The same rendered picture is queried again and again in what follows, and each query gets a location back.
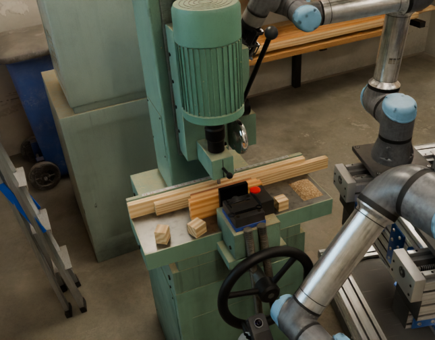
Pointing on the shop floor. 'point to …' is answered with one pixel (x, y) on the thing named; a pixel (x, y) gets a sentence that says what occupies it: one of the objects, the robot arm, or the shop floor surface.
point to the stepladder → (34, 224)
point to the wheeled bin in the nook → (32, 100)
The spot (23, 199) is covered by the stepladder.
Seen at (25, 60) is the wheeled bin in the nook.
